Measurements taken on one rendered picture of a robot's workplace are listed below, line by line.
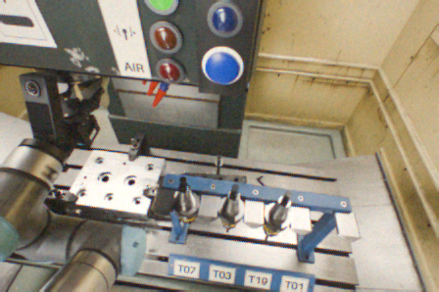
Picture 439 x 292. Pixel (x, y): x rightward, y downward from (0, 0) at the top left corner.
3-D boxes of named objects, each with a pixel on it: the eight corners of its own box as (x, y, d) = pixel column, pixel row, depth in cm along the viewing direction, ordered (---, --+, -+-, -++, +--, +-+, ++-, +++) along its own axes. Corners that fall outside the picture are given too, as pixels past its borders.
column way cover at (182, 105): (219, 131, 120) (224, 22, 81) (122, 120, 123) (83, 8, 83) (219, 123, 123) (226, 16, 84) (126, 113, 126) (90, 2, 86)
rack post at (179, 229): (184, 244, 85) (175, 204, 63) (169, 242, 86) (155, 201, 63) (190, 217, 92) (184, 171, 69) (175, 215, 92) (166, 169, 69)
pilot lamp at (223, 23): (237, 37, 19) (240, 7, 18) (210, 34, 19) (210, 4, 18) (238, 33, 20) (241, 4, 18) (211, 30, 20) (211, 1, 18)
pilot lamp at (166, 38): (178, 53, 21) (176, 27, 19) (153, 51, 21) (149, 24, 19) (180, 50, 21) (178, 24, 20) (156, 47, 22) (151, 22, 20)
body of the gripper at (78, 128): (69, 121, 53) (35, 170, 46) (47, 90, 46) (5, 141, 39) (103, 125, 52) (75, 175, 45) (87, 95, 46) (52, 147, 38)
